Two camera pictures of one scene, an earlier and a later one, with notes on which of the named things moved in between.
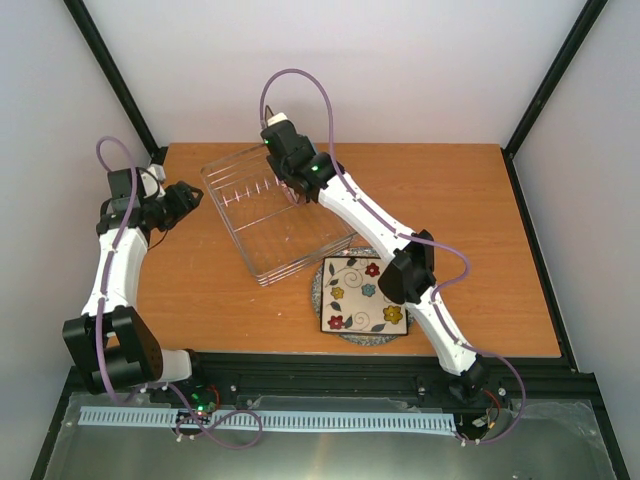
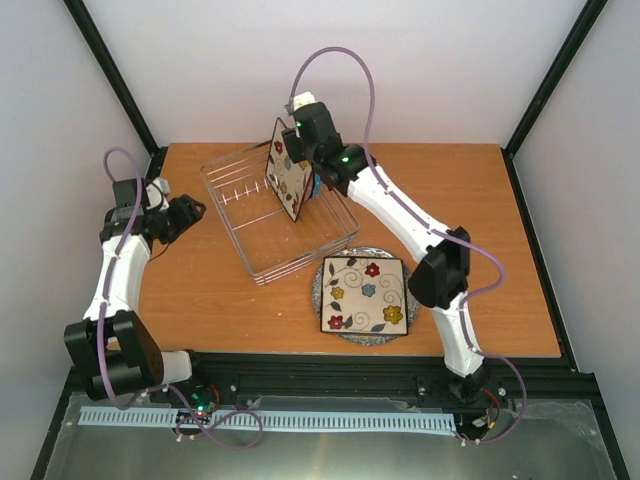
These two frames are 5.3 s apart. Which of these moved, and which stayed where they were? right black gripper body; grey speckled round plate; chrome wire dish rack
Moved: right black gripper body
Stayed: grey speckled round plate; chrome wire dish rack
